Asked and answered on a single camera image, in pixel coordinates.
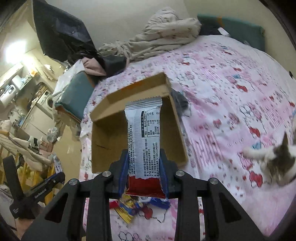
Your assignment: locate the teal pillow at headboard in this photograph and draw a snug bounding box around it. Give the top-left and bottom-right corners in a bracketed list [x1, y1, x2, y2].
[197, 14, 265, 52]

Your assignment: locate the pink cartoon bed sheet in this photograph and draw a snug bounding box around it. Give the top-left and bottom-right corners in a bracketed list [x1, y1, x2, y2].
[79, 35, 295, 236]

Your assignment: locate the beige floral crumpled blanket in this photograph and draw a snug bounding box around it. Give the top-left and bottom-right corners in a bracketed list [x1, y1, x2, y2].
[98, 7, 202, 62]

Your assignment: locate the white red rice cake packet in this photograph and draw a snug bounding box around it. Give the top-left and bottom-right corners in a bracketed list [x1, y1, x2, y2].
[125, 97, 165, 198]

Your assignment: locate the brown cardboard box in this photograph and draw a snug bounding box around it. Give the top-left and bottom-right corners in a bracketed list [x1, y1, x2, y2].
[89, 72, 189, 174]

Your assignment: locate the white grey cat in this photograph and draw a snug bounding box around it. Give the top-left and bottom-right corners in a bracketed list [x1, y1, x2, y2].
[242, 133, 295, 186]

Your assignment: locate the yellow blue snack packet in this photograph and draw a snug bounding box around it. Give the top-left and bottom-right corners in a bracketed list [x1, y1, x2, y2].
[109, 195, 171, 224]

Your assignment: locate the pink cloth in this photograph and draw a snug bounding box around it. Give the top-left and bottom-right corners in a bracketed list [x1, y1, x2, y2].
[82, 57, 106, 76]

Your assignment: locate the black plastic bag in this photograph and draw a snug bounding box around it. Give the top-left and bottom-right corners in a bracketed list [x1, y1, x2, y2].
[33, 1, 127, 77]

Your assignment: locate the white washing machine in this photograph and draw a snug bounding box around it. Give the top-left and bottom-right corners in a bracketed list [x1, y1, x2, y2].
[36, 90, 53, 118]

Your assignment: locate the dark grey cloth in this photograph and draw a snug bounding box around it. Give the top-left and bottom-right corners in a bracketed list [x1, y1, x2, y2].
[171, 89, 189, 118]

